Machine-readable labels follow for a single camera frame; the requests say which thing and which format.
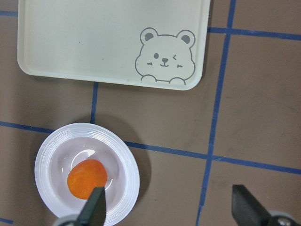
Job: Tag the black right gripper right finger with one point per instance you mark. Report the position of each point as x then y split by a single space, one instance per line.
246 209

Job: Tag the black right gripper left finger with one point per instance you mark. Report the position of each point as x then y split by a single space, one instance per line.
94 211

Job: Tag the orange mandarin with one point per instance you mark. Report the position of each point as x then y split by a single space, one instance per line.
86 176

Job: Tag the white round plate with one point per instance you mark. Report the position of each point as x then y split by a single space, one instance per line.
75 159

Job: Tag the cream bear tray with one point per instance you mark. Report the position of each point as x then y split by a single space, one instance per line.
148 43

